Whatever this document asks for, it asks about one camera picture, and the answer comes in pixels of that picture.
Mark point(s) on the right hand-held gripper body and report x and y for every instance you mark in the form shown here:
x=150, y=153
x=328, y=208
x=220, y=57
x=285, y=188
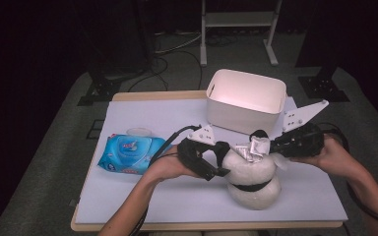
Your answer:
x=302, y=142

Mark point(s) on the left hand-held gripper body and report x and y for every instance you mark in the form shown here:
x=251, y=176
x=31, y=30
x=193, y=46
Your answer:
x=193, y=157

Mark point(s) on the blue wet wipes pack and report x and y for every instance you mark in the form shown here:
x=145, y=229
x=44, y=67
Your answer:
x=128, y=154

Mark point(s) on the person's left hand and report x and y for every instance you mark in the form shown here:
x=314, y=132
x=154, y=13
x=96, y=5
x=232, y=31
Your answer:
x=167, y=165

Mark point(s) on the clear round plastic lid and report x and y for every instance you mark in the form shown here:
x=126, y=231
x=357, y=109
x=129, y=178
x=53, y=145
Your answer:
x=138, y=131

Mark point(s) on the black stand base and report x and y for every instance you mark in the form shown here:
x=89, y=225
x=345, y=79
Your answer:
x=325, y=88
x=101, y=88

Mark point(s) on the wooden table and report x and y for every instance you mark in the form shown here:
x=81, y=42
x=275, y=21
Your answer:
x=151, y=95

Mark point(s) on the dark square floor plate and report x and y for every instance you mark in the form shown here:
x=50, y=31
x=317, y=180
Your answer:
x=95, y=129

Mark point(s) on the white storage box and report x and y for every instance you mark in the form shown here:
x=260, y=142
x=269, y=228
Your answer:
x=246, y=91

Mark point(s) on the white metal stand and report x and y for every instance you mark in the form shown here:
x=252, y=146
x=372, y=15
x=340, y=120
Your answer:
x=239, y=19

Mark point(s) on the panda plush toy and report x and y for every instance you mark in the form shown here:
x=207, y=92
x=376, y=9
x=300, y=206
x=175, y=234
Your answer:
x=252, y=170

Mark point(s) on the white wet wipe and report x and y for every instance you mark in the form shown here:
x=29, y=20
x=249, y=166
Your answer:
x=259, y=146

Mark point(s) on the person's right hand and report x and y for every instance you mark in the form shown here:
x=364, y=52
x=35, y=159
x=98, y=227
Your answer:
x=333, y=157

